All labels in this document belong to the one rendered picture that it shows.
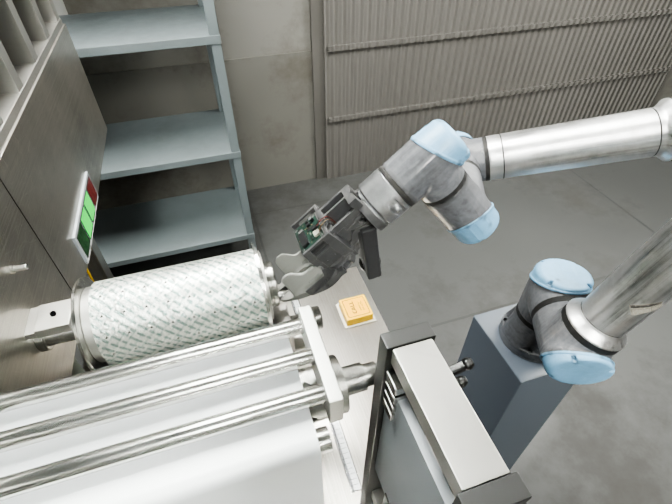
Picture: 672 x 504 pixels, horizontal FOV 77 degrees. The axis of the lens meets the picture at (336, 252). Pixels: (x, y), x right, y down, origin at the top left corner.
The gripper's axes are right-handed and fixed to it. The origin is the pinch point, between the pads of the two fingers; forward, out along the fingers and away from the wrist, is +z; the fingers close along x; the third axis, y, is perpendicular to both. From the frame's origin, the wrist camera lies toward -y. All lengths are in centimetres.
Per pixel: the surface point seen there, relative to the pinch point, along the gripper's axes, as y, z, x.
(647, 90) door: -300, -213, -210
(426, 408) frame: 12.4, -16.8, 33.4
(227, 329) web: 7.1, 7.8, 4.7
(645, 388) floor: -195, -41, -3
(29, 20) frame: 45, 13, -72
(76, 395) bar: 29.6, 4.1, 23.3
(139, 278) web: 19.4, 11.3, -2.8
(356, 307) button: -36.3, 5.0, -17.2
